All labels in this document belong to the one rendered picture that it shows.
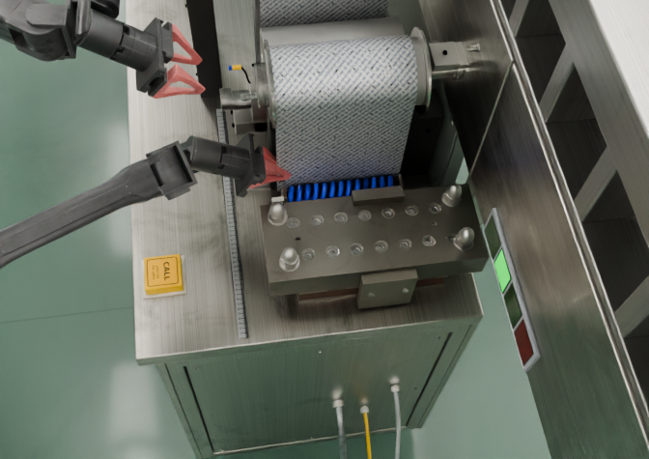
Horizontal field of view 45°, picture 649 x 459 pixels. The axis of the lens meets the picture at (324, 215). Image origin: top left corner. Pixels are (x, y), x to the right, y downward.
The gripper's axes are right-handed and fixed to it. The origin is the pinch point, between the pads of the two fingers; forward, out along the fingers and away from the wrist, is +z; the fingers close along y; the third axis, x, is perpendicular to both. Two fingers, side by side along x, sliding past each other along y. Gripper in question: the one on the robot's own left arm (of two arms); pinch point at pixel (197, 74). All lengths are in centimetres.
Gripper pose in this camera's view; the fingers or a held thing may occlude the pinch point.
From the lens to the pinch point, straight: 126.4
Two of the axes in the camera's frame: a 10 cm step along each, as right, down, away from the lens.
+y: 1.5, 8.6, -4.8
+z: 7.3, 2.3, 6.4
